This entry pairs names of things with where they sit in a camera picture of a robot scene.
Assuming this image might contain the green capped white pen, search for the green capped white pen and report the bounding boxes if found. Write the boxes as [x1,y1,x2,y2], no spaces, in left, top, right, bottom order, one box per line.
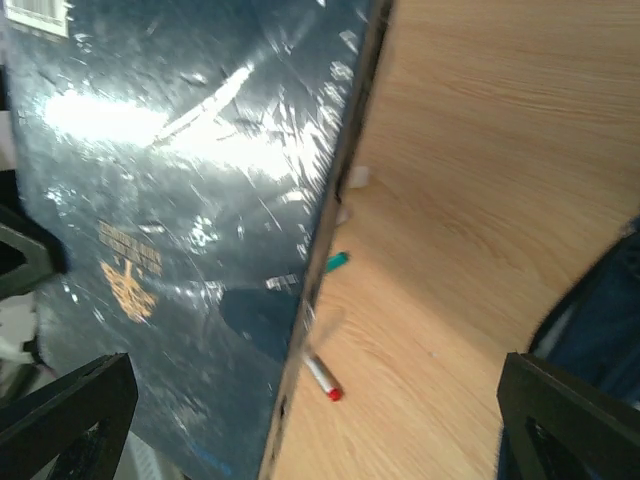
[325,252,350,273]

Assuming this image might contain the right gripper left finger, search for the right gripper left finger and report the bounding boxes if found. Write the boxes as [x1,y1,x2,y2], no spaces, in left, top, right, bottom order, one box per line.
[1,353,138,479]

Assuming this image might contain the dark blue notebook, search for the dark blue notebook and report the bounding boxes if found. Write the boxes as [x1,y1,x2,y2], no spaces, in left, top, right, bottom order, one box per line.
[3,1,392,479]

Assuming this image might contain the red capped white pen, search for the red capped white pen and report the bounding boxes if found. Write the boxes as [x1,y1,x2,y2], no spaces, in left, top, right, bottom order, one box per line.
[304,354,344,402]

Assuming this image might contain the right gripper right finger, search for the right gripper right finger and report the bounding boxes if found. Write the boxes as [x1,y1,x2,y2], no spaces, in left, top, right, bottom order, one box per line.
[497,353,639,479]

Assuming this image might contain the navy blue backpack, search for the navy blue backpack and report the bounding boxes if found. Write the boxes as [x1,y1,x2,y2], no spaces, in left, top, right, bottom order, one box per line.
[496,220,639,479]

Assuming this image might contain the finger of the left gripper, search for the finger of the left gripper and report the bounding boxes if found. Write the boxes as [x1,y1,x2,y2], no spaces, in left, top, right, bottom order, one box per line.
[1,206,65,300]

